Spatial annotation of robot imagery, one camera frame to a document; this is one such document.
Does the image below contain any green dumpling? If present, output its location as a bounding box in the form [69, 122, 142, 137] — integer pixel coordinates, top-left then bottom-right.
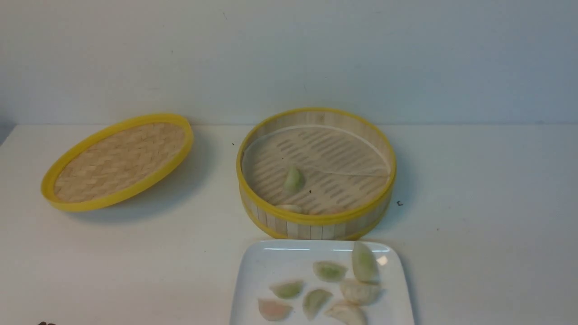
[312, 261, 348, 283]
[269, 280, 305, 300]
[283, 165, 305, 194]
[351, 241, 378, 283]
[302, 288, 334, 321]

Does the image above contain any green dumpling on plate top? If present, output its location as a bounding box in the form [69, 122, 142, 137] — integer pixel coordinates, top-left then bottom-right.
[312, 261, 348, 283]

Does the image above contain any white square plate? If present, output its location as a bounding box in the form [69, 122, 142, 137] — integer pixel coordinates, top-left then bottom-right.
[229, 239, 415, 325]

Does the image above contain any white dumpling on plate right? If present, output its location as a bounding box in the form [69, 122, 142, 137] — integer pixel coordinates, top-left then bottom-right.
[339, 279, 382, 306]

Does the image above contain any white dumpling on plate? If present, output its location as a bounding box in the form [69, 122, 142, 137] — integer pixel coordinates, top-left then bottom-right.
[339, 279, 382, 306]
[324, 301, 368, 325]

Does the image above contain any pink dumpling on plate left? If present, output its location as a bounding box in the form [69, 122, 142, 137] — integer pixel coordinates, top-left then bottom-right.
[257, 298, 294, 322]

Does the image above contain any white dumpling on plate bottom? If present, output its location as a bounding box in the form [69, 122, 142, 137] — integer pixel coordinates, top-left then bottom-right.
[324, 301, 368, 325]

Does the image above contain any yellow-rimmed bamboo steamer basket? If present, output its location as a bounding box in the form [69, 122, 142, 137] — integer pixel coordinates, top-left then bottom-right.
[236, 107, 397, 240]

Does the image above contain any yellow-rimmed bamboo steamer lid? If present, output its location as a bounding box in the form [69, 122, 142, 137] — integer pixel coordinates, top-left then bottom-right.
[41, 113, 194, 212]

